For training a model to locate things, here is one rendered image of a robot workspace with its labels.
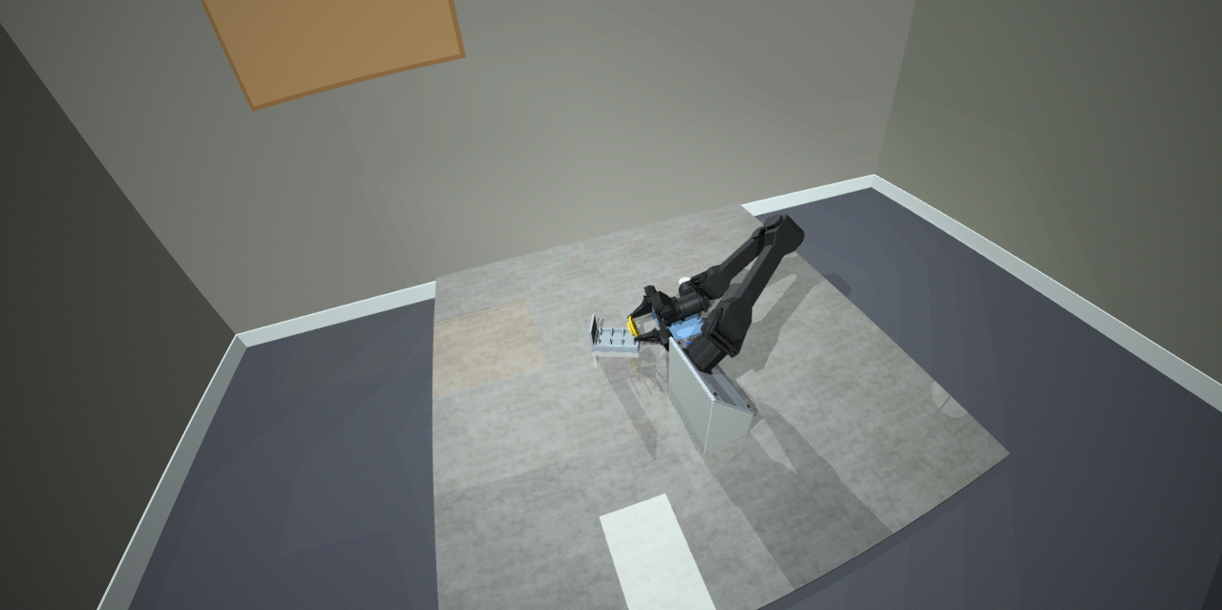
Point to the light blue flat mat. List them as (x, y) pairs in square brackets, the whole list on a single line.
[(684, 329)]

